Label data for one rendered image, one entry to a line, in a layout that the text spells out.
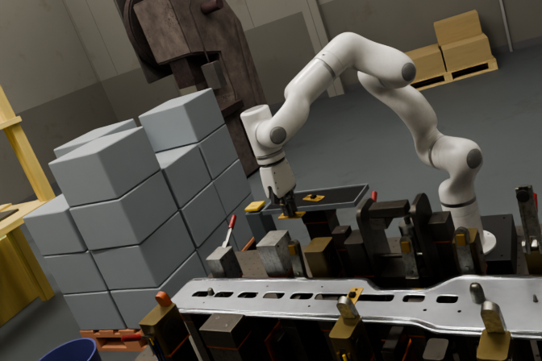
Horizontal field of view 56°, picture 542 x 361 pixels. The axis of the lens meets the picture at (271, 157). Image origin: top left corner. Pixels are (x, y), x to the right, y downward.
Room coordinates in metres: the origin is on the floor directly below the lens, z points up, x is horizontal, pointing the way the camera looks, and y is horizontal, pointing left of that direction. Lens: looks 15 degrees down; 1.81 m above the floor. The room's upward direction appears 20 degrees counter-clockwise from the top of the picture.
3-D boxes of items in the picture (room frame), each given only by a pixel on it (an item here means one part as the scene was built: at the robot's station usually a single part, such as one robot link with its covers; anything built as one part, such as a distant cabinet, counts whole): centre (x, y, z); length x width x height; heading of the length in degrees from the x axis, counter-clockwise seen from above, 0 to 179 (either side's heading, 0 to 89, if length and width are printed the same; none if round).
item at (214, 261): (1.77, 0.29, 0.88); 0.12 x 0.07 x 0.36; 144
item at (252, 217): (1.84, 0.12, 0.92); 0.08 x 0.08 x 0.44; 54
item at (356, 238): (1.47, -0.18, 0.89); 0.12 x 0.07 x 0.38; 144
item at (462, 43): (7.60, -2.94, 0.40); 1.47 x 1.08 x 0.79; 59
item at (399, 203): (1.39, -0.28, 0.95); 0.18 x 0.13 x 0.49; 54
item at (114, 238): (3.73, 0.97, 0.70); 1.37 x 0.92 x 1.40; 150
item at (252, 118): (1.43, 0.00, 1.51); 0.09 x 0.08 x 0.13; 19
